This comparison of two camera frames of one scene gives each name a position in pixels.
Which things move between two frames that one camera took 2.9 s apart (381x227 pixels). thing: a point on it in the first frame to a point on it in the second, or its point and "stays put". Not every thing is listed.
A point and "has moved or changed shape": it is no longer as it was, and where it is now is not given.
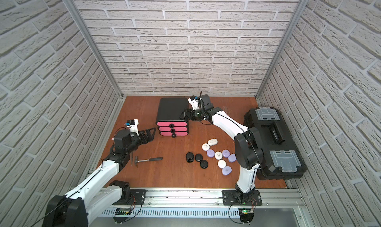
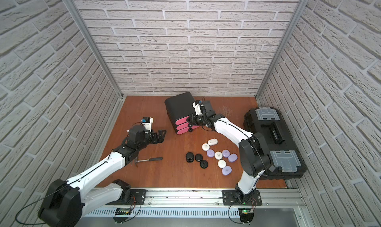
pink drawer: (171, 124) has moved or changed shape
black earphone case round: (198, 157) stays put
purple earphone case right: (231, 158) stays put
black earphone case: (204, 164) stays put
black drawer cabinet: (171, 109) has moved or changed shape
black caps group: (189, 157) stays put
